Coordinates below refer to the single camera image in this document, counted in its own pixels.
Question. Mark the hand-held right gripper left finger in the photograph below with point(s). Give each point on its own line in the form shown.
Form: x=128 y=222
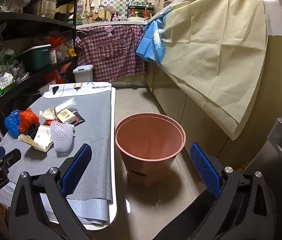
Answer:
x=77 y=167

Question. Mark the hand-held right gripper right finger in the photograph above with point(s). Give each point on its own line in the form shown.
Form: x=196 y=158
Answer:
x=206 y=170

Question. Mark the blue plastic bag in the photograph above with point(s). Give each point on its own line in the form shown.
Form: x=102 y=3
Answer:
x=12 y=123

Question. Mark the white foam fruit net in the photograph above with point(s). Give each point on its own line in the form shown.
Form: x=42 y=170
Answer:
x=62 y=137

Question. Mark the white wrapper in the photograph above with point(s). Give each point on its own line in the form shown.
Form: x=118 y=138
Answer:
x=40 y=136

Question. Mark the red plastic bag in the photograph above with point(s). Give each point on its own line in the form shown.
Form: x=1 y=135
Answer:
x=28 y=118

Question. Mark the red and black packet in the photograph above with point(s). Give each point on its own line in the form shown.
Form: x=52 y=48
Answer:
x=79 y=119

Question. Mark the small beige box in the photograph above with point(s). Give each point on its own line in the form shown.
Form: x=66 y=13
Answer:
x=65 y=116

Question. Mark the beige paper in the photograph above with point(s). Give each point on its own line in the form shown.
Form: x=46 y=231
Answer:
x=48 y=113

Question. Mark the pink plastic trash bin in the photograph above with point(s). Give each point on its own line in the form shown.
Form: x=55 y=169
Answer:
x=151 y=142

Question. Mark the clear plastic wrapper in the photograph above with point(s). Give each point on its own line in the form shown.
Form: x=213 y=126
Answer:
x=67 y=103

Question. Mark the grey table mat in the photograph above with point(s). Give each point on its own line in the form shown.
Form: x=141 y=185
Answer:
x=93 y=120

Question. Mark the green and white packet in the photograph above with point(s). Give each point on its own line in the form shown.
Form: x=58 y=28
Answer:
x=4 y=81

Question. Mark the white printed paper sheet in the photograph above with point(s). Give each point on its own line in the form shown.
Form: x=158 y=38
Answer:
x=80 y=86

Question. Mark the white lidded bin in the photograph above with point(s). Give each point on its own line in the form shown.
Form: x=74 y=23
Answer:
x=83 y=73

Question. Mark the orange printed bag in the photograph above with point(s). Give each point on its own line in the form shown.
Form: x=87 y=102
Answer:
x=60 y=74

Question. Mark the green storage box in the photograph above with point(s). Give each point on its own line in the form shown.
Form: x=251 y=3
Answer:
x=35 y=58

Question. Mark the yellow figure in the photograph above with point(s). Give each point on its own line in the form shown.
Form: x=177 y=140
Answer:
x=71 y=52

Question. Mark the cream and blue printed cloth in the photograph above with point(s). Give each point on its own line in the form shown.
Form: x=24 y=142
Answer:
x=218 y=55

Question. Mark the plaid shirt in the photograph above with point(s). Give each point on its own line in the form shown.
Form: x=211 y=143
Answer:
x=110 y=52

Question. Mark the orange plastic bag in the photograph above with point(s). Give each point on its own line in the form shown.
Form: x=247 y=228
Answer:
x=55 y=41

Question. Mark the black shelf rack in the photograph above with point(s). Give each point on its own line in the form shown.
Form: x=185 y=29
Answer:
x=30 y=21

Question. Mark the steel pot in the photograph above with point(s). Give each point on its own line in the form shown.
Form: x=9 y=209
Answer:
x=44 y=5

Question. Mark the pink bottle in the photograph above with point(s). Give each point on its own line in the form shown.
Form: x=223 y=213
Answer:
x=114 y=17

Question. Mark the white bowl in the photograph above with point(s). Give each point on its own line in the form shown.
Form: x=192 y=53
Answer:
x=136 y=19

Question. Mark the kitchen faucet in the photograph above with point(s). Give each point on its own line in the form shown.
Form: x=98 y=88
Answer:
x=102 y=8

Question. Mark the black spice rack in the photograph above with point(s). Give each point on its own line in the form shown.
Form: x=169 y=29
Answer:
x=141 y=6

